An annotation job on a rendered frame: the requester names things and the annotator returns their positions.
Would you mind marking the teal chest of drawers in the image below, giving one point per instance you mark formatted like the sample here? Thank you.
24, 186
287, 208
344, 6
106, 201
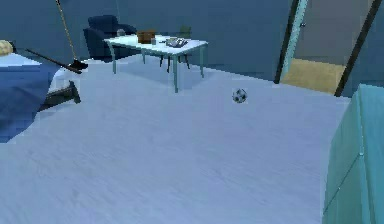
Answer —
356, 160

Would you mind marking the black and white ball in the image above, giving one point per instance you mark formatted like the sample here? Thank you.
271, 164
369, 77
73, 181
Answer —
239, 95

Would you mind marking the pale teal table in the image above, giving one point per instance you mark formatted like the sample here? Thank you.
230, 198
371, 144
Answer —
156, 46

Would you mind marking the dark green chair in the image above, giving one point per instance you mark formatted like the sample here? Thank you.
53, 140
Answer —
182, 33

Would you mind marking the small grey mug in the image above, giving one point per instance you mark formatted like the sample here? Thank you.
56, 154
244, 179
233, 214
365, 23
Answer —
153, 41

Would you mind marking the brown box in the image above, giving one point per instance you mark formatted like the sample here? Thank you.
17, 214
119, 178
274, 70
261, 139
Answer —
146, 36

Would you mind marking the grey cup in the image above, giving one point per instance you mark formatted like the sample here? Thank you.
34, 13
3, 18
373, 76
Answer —
120, 32

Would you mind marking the dark blue armchair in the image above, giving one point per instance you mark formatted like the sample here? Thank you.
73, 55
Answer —
100, 36

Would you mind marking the teal room door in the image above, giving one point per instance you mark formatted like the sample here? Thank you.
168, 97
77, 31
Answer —
293, 40

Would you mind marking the blue bed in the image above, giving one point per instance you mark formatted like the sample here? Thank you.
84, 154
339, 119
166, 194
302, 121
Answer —
23, 86

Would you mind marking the yellow pillow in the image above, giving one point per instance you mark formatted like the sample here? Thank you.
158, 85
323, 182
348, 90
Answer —
4, 47

